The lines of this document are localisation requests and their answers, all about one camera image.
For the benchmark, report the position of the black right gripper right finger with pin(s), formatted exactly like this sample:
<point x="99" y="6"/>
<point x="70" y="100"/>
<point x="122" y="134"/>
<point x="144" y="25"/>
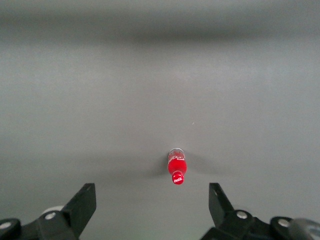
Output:
<point x="220" y="207"/>

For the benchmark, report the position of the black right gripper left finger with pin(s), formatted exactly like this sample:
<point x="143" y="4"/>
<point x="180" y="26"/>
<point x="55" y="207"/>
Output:
<point x="80" y="207"/>

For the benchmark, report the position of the red cola bottle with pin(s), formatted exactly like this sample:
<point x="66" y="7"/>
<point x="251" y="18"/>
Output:
<point x="177" y="167"/>

